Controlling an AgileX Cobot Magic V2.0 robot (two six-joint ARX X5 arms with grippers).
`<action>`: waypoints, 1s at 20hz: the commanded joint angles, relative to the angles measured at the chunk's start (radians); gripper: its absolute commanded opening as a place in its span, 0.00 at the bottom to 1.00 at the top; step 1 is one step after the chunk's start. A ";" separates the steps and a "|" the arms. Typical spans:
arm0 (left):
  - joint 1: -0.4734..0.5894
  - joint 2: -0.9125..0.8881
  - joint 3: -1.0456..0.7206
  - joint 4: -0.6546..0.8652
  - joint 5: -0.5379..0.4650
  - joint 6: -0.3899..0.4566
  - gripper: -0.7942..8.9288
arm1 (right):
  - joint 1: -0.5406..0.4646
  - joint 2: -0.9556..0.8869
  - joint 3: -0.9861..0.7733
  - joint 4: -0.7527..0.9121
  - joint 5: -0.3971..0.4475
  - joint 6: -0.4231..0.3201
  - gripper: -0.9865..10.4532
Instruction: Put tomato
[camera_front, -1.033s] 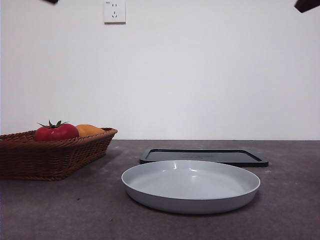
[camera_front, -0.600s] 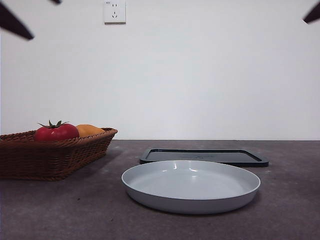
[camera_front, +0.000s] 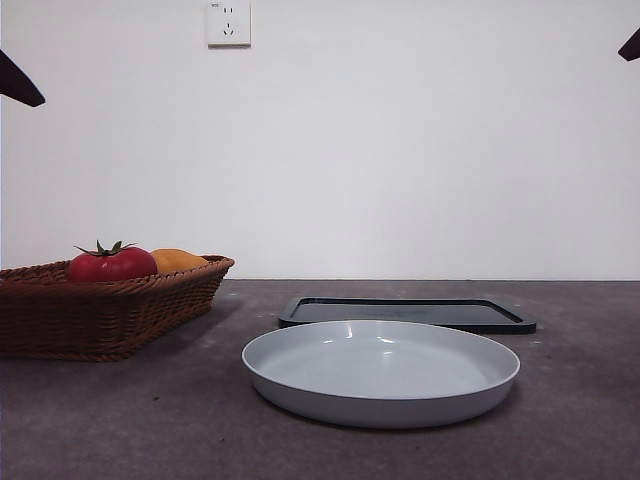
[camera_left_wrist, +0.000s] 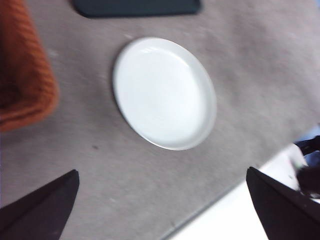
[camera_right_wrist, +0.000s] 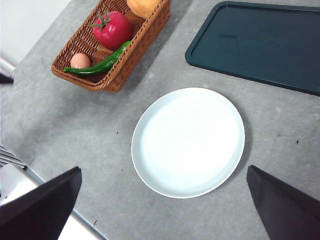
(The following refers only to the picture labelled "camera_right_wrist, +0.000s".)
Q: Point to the yellow-orange potato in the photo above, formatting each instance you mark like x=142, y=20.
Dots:
x=142, y=7

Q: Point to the brown wicker basket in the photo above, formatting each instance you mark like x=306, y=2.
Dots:
x=82, y=42

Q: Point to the pale grey round plate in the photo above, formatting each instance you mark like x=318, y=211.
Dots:
x=187, y=145

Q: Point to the grey ribbed panel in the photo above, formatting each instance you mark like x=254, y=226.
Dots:
x=10, y=157

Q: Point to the light brown egg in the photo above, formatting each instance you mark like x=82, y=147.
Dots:
x=80, y=61

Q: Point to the white metal frame bar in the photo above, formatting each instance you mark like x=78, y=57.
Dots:
x=6, y=64

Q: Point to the white rounded box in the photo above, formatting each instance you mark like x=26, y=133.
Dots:
x=15, y=182

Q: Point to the red tomato with green stem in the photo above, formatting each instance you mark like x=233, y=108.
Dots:
x=113, y=31

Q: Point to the dark rectangular tray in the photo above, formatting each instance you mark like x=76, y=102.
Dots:
x=262, y=42

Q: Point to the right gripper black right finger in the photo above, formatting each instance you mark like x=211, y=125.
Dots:
x=285, y=207

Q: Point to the green chili pepper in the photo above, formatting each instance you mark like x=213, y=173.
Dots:
x=100, y=67

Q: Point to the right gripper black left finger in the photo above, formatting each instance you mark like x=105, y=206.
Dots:
x=42, y=210

